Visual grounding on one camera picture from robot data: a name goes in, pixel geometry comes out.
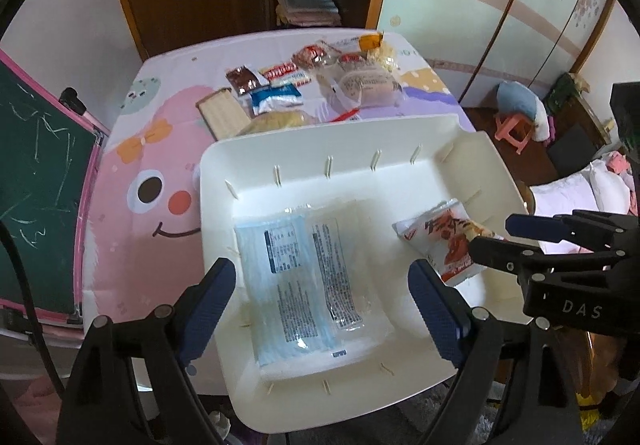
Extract red white snack packet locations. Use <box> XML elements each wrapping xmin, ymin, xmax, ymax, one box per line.
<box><xmin>393</xmin><ymin>199</ymin><xmax>502</xmax><ymax>287</ymax></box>

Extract blue white snack packet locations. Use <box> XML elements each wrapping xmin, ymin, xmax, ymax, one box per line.
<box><xmin>250</xmin><ymin>84</ymin><xmax>304</xmax><ymax>116</ymax></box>

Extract dark brown chocolate packet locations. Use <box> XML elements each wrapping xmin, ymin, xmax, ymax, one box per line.
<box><xmin>226</xmin><ymin>66</ymin><xmax>269</xmax><ymax>96</ymax></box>

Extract orange grey snack bar packet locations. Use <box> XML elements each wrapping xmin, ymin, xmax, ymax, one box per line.
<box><xmin>357</xmin><ymin>32</ymin><xmax>384</xmax><ymax>52</ymax></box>

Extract white pillow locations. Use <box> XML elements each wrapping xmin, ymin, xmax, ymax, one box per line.
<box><xmin>528</xmin><ymin>159</ymin><xmax>634</xmax><ymax>256</ymax></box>

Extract cartoon printed tablecloth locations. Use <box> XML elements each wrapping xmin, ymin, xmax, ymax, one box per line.
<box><xmin>82</xmin><ymin>30</ymin><xmax>471</xmax><ymax>321</ymax></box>

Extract pink plastic stool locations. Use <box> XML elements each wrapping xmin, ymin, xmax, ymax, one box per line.
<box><xmin>494</xmin><ymin>113</ymin><xmax>534</xmax><ymax>154</ymax></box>

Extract large clear blue snack bag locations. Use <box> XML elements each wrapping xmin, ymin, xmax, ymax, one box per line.
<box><xmin>234</xmin><ymin>201</ymin><xmax>395</xmax><ymax>380</ymax></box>

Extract beige wafer biscuit pack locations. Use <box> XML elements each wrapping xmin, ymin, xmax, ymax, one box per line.
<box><xmin>195</xmin><ymin>87</ymin><xmax>250</xmax><ymax>142</ymax></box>

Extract clear bag bread bun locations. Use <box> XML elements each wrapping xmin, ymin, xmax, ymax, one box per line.
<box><xmin>238</xmin><ymin>109</ymin><xmax>319</xmax><ymax>136</ymax></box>

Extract white wardrobe sliding doors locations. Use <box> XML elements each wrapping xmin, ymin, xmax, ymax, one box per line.
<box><xmin>376</xmin><ymin>0</ymin><xmax>613</xmax><ymax>108</ymax></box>

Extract yellow puffed snack bag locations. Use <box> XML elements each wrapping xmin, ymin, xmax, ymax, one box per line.
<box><xmin>367</xmin><ymin>38</ymin><xmax>399</xmax><ymax>72</ymax></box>

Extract large clear bread bag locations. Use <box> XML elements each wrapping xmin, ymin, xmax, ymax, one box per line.
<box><xmin>319</xmin><ymin>60</ymin><xmax>405</xmax><ymax>110</ymax></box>

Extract red white wafer packet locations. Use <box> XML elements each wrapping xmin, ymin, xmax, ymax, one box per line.
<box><xmin>259</xmin><ymin>60</ymin><xmax>312</xmax><ymax>87</ymax></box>

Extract red round candy packet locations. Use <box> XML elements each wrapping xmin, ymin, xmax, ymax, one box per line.
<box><xmin>338</xmin><ymin>53</ymin><xmax>367</xmax><ymax>67</ymax></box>

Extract red candy clear wrapper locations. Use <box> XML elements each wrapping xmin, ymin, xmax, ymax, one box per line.
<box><xmin>292</xmin><ymin>40</ymin><xmax>341</xmax><ymax>70</ymax></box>

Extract folded towels stack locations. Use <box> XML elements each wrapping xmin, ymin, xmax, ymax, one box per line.
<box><xmin>276</xmin><ymin>0</ymin><xmax>342</xmax><ymax>28</ymax></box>

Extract green chalkboard pink frame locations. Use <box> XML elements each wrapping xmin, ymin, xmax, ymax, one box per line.
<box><xmin>1</xmin><ymin>55</ymin><xmax>105</xmax><ymax>325</ymax></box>

